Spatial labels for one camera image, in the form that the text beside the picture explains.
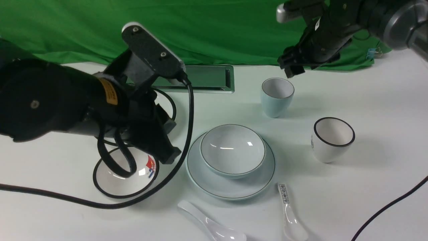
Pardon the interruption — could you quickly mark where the light blue bowl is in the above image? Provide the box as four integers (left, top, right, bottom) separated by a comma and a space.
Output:
199, 125, 266, 179

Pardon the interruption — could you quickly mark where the green backdrop cloth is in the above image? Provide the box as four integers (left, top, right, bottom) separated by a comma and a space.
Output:
0, 0, 392, 72

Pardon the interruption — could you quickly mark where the black camera cable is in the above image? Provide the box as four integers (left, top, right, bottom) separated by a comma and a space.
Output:
351, 175, 428, 241
0, 79, 195, 210

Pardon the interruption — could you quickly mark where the white spoon with lettering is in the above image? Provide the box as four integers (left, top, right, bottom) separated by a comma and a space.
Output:
277, 182, 309, 241

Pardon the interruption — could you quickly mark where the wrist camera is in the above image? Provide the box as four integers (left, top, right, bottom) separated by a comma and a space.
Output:
121, 22, 186, 86
276, 1, 302, 23

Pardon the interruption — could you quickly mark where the white cup black rim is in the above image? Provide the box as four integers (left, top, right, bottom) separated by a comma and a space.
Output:
311, 116, 356, 163

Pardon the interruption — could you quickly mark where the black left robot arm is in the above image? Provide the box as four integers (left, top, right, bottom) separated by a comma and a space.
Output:
1, 39, 181, 164

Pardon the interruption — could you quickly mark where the blue binder clip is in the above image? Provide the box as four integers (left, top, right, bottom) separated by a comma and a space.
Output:
365, 47, 383, 60

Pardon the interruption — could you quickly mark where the light blue cup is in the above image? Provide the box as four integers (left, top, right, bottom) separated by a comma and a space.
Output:
261, 78, 295, 118

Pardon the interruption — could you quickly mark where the plain white ceramic spoon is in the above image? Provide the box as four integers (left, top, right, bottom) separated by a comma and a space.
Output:
177, 200, 247, 241

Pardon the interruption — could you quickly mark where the metal table cable tray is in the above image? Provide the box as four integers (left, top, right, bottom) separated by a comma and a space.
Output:
152, 65, 234, 94

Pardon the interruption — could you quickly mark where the black right camera cable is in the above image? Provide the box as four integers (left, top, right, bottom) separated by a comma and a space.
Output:
351, 175, 428, 241

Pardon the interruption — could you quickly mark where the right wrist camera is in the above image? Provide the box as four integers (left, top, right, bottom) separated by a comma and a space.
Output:
276, 1, 302, 23

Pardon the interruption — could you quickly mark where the white bowl with red flag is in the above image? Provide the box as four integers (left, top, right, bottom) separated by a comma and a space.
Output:
92, 147, 159, 199

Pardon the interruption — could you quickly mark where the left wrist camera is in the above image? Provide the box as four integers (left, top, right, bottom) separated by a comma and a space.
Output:
121, 22, 186, 86

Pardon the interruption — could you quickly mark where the light blue plate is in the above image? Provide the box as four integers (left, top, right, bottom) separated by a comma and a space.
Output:
185, 133, 277, 201

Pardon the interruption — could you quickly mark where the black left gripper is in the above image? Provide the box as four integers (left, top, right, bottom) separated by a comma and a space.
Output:
101, 50, 181, 164

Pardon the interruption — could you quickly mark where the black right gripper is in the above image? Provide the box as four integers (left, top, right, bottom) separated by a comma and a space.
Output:
277, 0, 361, 78

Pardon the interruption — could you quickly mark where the black left camera cable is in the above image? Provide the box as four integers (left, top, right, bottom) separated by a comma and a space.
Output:
0, 79, 195, 210

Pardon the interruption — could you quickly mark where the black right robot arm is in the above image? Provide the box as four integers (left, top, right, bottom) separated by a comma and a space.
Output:
276, 0, 428, 78

